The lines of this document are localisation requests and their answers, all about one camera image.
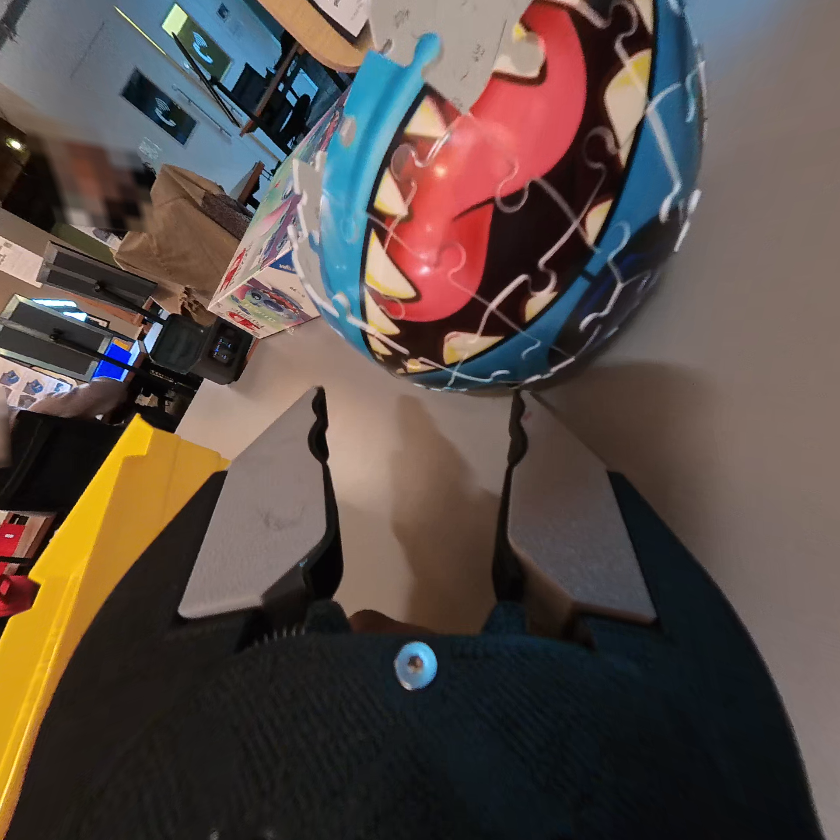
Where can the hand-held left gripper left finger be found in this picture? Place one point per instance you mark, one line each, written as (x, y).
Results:
(262, 538)

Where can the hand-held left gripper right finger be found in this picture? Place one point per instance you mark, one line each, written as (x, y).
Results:
(571, 538)

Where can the blue puzzle ball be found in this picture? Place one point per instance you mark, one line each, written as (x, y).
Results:
(512, 197)

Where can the printed puzzle box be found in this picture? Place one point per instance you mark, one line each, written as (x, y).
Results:
(262, 289)

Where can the yellow plastic bin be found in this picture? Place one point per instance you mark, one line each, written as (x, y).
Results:
(98, 525)

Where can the black charging case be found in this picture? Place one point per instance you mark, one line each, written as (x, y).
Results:
(203, 348)

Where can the blue plastic bin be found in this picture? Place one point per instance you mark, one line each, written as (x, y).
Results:
(113, 366)

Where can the grey framed light panel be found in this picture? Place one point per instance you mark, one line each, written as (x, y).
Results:
(52, 334)
(98, 275)

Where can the brown cloth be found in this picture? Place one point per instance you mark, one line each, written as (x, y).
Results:
(184, 236)

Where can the dark wall sign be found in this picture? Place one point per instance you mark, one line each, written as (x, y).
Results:
(157, 108)

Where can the green wall poster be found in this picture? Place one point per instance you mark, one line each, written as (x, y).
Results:
(197, 43)

